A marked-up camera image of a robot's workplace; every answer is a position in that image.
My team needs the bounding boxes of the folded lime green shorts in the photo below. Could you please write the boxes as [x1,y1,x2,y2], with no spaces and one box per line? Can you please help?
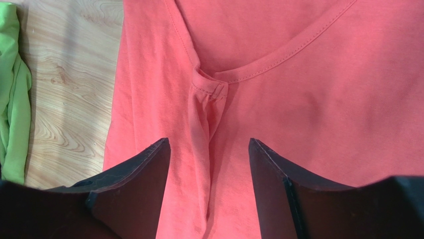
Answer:
[0,2,32,185]

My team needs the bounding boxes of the red t-shirt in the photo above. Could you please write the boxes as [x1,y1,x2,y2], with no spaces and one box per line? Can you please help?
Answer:
[104,0,424,239]

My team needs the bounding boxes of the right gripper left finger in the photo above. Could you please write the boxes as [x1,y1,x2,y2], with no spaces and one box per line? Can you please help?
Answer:
[0,138,171,239]

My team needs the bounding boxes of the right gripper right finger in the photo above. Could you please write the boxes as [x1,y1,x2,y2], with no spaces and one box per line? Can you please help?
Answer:
[249,138,424,239]

